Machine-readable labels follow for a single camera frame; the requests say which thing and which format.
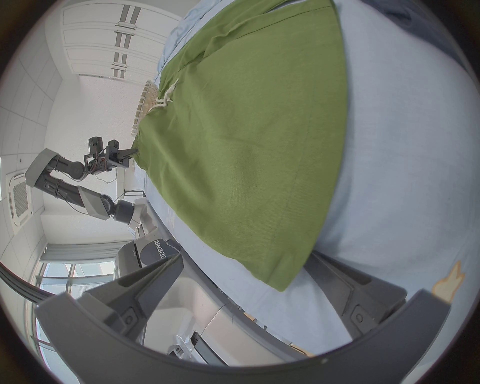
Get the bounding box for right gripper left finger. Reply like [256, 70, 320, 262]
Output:
[77, 255, 184, 344]

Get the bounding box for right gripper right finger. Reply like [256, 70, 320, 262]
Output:
[303, 252, 407, 344]

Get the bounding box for green shorts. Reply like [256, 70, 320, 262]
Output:
[133, 0, 349, 292]

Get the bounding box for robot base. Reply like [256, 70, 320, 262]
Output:
[116, 198, 301, 366]

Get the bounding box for window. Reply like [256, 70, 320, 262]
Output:
[0, 259, 121, 376]

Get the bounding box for white curtain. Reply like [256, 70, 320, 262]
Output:
[39, 241, 132, 265]

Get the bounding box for ceiling air conditioner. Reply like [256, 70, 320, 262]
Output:
[7, 172, 36, 229]

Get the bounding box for white wardrobe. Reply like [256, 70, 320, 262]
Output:
[45, 0, 192, 79]

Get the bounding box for pale blue quilt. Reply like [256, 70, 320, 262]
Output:
[157, 0, 211, 72]

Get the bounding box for dark blue T-shirt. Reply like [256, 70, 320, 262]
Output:
[386, 0, 473, 72]

